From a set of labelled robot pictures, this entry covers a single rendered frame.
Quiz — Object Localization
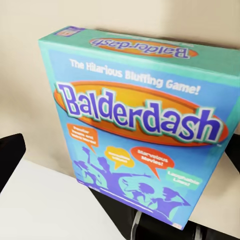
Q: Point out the board game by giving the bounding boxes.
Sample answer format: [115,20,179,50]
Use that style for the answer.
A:
[37,26,240,231]

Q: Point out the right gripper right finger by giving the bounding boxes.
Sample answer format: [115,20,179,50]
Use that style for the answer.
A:
[225,133,240,172]

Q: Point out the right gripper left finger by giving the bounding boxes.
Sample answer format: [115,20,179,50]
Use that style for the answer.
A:
[0,133,26,193]

